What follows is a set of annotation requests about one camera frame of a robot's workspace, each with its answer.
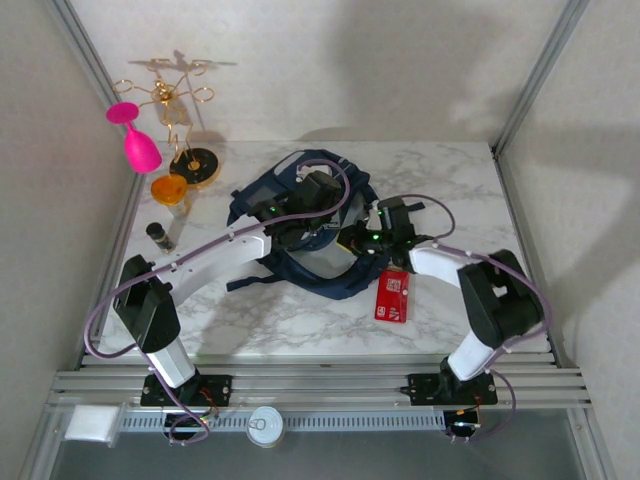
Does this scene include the navy blue backpack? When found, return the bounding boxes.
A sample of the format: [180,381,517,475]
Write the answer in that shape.
[225,148,389,301]

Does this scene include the red card pack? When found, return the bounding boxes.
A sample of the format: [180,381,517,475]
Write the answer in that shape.
[374,269,412,324]

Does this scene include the orange goblet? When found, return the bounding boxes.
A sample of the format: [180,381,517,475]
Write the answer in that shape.
[150,173,189,207]

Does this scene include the small black-capped spice bottle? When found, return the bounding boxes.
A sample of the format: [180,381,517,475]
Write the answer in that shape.
[145,222,177,255]

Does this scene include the pink plastic wine glass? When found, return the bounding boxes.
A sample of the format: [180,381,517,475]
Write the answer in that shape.
[105,101,163,175]

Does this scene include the black control box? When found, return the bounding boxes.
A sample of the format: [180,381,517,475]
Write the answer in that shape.
[163,412,212,435]
[443,409,484,435]

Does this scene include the silver tin can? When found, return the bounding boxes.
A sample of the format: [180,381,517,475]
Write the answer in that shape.
[245,405,285,448]

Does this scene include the white foam block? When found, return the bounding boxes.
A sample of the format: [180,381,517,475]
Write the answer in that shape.
[64,405,121,444]

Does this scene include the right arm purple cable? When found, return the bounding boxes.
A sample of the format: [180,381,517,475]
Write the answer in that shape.
[402,193,556,444]

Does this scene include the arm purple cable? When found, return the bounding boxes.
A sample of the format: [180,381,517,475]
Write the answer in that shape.
[402,193,556,444]
[83,158,351,446]

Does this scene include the gold wire glass rack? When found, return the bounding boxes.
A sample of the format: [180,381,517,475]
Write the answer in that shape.
[112,74,222,190]

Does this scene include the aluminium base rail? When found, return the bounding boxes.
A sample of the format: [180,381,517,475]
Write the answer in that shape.
[44,354,594,414]

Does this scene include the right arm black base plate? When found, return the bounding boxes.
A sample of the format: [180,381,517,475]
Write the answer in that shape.
[407,372,499,406]

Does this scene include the grey slotted cable duct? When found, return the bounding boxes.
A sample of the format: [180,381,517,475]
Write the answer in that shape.
[117,410,446,432]

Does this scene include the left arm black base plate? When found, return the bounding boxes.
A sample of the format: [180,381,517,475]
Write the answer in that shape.
[139,374,234,407]

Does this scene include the aluminium frame post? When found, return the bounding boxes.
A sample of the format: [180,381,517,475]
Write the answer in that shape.
[42,0,132,151]
[492,0,594,156]

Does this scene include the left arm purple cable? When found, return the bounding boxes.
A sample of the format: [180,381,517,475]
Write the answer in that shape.
[83,158,351,446]

